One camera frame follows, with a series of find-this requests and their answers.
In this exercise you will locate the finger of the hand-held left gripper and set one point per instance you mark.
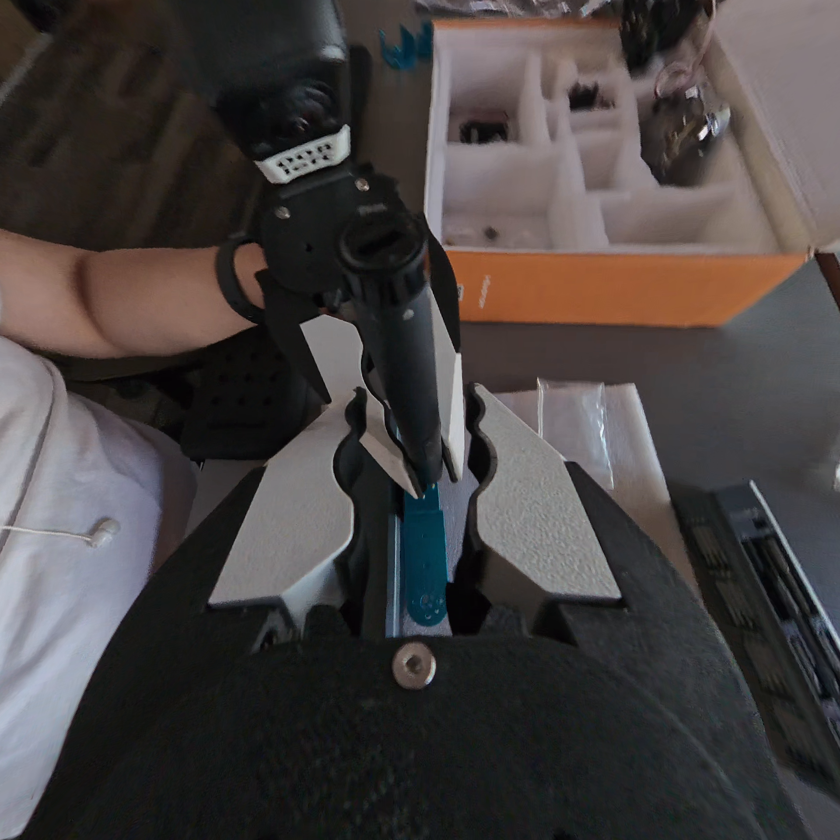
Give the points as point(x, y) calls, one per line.
point(387, 446)
point(453, 407)

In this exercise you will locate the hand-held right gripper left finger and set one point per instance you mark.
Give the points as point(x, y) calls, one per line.
point(282, 538)

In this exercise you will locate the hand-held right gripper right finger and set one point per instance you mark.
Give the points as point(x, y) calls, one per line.
point(551, 538)

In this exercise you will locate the black electric screwdriver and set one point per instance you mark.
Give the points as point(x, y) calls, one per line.
point(410, 367)

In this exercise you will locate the blue bracket servo assembly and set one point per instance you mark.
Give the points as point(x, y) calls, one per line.
point(426, 558)

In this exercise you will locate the person's left forearm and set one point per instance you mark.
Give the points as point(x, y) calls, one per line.
point(131, 295)

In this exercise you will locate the black wristband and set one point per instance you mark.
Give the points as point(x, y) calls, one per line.
point(229, 282)

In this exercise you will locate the white foam sheet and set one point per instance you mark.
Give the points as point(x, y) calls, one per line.
point(630, 459)

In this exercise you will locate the empty clear plastic bag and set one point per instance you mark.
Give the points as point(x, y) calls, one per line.
point(571, 420)

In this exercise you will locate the orange cardboard box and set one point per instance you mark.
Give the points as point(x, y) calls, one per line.
point(590, 289)

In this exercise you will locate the blue metal brackets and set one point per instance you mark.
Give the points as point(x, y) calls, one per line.
point(403, 49)

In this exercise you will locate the black screwdriver bit case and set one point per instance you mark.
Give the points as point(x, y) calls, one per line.
point(754, 590)

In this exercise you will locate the person's white shirt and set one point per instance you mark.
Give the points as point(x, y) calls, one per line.
point(65, 590)

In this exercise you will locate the small black part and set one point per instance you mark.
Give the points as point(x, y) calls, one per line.
point(590, 95)

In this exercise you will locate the bag of metal parts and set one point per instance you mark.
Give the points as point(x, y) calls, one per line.
point(686, 124)

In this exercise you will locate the black robot claw part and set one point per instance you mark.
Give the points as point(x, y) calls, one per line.
point(646, 33)

